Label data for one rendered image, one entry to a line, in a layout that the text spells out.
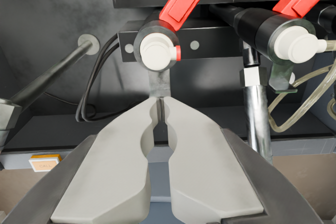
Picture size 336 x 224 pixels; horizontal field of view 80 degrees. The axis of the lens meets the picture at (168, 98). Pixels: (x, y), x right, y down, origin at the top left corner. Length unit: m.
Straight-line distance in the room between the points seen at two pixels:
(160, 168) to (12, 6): 0.65
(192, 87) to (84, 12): 0.25
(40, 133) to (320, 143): 0.54
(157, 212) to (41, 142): 0.44
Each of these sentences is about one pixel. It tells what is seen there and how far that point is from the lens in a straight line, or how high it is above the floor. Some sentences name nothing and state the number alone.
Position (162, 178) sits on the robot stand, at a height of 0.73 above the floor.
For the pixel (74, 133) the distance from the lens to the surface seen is 0.45.
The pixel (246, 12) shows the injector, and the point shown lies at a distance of 0.19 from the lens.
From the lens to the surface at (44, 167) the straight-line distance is 0.44.
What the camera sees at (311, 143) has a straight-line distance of 0.46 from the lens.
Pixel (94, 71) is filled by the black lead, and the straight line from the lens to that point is 0.25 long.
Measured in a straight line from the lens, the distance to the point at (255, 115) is 0.18.
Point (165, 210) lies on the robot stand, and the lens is 0.76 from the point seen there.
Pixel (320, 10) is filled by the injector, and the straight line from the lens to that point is 0.25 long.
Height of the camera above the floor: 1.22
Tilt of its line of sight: 60 degrees down
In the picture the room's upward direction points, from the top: 177 degrees clockwise
